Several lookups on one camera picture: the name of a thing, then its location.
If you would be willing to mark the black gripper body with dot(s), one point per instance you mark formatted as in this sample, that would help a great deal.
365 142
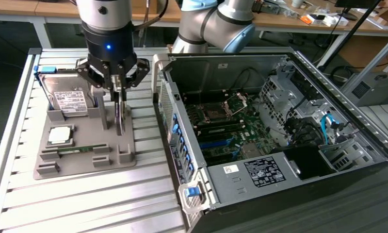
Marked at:
109 46

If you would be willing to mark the graphics card with metal bracket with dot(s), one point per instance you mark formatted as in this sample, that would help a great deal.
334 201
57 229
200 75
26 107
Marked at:
120 121

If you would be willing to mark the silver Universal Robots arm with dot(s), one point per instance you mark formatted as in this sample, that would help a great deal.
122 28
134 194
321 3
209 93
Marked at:
225 19

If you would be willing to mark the hard disk in blue carrier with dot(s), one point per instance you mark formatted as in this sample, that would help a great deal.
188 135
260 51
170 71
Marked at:
68 99

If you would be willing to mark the open black PC case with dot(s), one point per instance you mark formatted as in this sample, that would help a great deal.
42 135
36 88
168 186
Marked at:
193 70

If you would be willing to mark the brown cardboard box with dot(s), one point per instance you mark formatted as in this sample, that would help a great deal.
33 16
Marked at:
144 6

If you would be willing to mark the grey plastic parts rack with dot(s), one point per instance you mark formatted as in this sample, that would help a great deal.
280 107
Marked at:
84 136

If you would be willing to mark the silver CPU chip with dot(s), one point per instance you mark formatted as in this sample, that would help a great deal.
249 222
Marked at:
60 135

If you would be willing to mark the CPU socket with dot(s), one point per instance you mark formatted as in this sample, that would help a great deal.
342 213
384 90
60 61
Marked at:
213 112

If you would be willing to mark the green RAM stick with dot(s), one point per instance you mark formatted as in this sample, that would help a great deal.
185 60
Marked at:
73 150

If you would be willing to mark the metal socket cover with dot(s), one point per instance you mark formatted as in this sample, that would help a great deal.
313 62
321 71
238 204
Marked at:
236 103

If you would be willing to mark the black RAM stick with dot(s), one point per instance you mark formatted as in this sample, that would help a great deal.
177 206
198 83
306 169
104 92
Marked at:
220 129

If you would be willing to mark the green motherboard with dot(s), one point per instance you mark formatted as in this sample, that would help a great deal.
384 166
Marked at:
254 128

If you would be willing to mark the silver perforated drive cage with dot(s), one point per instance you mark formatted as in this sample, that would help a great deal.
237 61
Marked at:
277 94

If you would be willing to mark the blue case latch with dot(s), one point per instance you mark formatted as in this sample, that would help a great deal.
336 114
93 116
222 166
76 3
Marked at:
190 192

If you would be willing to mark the grey power supply unit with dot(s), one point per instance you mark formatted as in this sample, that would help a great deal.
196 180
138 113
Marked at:
232 184

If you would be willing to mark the orange small box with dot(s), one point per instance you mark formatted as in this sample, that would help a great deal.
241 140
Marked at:
306 19

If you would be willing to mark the white cup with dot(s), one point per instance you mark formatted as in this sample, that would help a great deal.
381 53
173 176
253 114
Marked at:
297 3

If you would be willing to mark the black plastic shroud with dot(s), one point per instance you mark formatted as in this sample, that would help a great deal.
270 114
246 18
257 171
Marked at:
306 162

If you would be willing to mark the white flat box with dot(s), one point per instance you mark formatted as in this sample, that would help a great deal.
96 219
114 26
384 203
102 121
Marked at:
337 21

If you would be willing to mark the black slanted pole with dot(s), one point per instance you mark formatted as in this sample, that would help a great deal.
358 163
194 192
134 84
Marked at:
352 34

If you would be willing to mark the black monitor with stand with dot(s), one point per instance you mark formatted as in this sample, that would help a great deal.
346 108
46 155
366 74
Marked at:
349 12

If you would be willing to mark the grey equipment cabinet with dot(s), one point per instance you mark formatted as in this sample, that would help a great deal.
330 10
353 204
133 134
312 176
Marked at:
377 89

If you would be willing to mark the wooden desk with white frame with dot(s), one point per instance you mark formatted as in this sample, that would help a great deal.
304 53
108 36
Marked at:
18 9

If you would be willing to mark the grey disk bay bracket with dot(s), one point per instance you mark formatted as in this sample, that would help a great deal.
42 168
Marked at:
342 155

